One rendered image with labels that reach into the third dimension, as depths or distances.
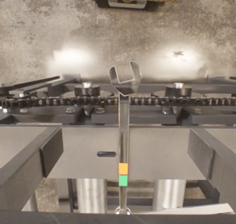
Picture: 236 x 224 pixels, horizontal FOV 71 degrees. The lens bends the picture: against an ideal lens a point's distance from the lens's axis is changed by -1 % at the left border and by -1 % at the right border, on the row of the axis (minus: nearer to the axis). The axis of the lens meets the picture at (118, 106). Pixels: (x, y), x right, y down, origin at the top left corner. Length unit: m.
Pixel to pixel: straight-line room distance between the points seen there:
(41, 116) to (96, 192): 0.33
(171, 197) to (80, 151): 0.47
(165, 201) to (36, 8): 1.51
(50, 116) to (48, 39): 1.07
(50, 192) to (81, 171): 1.73
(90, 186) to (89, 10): 1.22
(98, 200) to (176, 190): 0.28
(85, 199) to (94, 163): 0.41
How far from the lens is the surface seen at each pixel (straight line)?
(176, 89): 0.54
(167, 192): 0.67
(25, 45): 1.60
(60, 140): 0.17
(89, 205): 0.70
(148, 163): 0.28
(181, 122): 0.54
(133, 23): 1.43
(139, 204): 1.52
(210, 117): 0.55
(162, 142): 0.26
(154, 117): 0.49
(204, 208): 0.75
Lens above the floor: 1.40
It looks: 76 degrees down
